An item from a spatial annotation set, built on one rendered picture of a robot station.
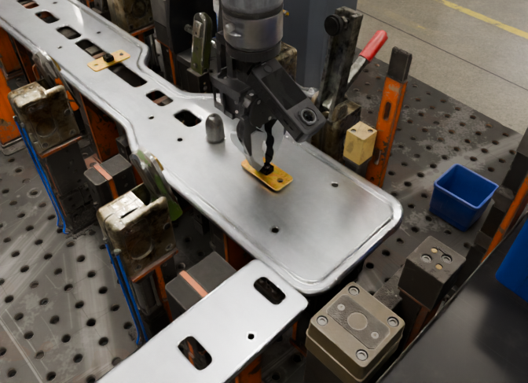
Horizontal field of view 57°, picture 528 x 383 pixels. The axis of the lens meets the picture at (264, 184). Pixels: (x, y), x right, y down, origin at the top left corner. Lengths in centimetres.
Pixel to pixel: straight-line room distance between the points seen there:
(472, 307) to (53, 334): 73
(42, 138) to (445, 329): 74
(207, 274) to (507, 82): 261
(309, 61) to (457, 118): 44
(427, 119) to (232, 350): 100
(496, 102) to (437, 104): 141
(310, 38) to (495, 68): 197
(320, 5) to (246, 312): 90
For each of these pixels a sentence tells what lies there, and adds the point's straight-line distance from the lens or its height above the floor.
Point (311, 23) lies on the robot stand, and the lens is 135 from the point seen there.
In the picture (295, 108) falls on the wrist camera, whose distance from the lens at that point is 63.
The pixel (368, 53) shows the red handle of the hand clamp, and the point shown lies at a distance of 83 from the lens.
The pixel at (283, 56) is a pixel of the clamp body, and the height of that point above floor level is 107.
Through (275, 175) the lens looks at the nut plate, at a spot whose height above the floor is 101.
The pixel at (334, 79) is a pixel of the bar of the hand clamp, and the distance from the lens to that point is 79.
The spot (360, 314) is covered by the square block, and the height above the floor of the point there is 106.
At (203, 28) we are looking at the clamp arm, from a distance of 99.
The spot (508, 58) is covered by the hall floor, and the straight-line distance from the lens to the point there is 333.
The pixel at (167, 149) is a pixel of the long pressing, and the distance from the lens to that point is 83.
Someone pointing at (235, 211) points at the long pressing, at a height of 100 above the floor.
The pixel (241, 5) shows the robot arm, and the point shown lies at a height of 128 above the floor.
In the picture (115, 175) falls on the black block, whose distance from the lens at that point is 82.
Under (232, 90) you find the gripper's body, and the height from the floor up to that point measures 116.
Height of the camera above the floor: 154
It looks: 45 degrees down
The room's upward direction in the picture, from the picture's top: straight up
